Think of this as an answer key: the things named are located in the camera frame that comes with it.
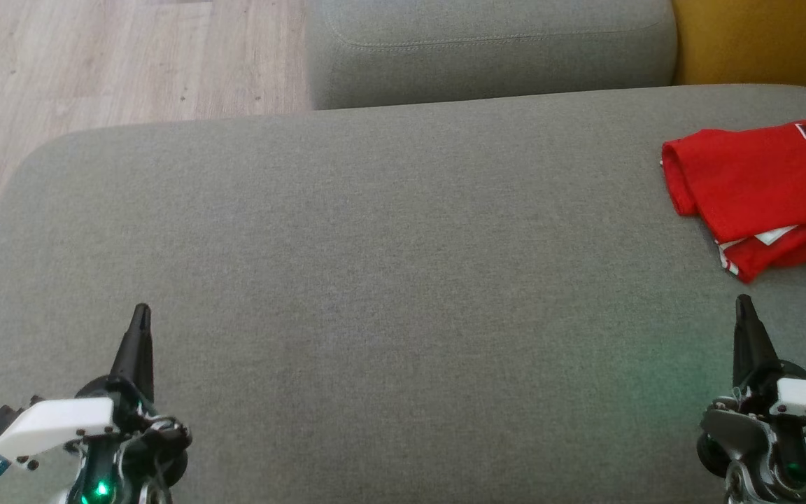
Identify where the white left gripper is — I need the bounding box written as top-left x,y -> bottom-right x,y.
0,302 -> 194,504

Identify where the red and white basketball jersey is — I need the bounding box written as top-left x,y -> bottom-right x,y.
660,120 -> 806,244

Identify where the large yellow sofa back cushion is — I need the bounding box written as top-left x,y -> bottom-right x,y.
670,0 -> 806,102

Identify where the grey sofa seat cushion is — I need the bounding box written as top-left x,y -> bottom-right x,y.
305,0 -> 678,111

